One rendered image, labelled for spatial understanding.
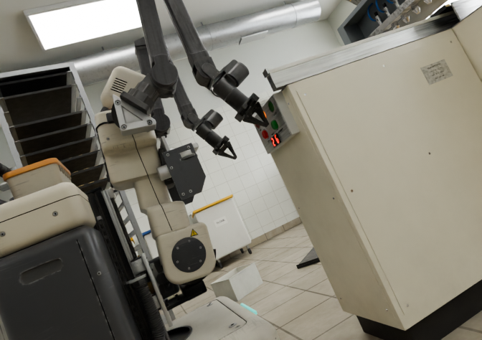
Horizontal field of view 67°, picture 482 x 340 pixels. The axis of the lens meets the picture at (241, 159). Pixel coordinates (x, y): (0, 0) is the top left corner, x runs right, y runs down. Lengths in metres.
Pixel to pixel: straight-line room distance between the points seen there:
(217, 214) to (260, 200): 1.05
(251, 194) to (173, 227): 4.25
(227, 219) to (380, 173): 3.54
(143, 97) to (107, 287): 0.51
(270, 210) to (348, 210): 4.37
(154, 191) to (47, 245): 0.36
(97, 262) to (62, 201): 0.18
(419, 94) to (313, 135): 0.41
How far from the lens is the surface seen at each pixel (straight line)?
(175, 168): 1.16
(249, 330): 1.03
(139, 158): 1.21
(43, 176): 1.21
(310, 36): 6.74
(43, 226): 1.02
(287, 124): 1.11
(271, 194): 5.46
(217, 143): 1.53
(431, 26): 1.51
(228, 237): 4.54
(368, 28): 1.95
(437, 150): 1.29
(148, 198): 1.20
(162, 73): 1.11
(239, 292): 2.67
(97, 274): 1.00
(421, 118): 1.29
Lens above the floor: 0.56
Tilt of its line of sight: 7 degrees up
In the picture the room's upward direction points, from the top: 24 degrees counter-clockwise
